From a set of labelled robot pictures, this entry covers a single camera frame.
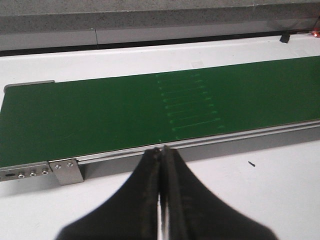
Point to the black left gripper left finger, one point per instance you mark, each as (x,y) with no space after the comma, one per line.
(130,214)

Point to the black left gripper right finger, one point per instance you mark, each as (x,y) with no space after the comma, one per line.
(192,212)

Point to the green conveyor belt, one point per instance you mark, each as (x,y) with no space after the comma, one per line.
(53,121)

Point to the small black block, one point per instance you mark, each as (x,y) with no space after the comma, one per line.
(285,38)

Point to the grey rear conveyor panel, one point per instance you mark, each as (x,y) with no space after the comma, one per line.
(91,36)

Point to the aluminium conveyor side rail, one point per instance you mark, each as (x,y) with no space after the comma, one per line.
(125,160)

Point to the metal conveyor start bracket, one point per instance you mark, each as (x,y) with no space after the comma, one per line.
(67,171)

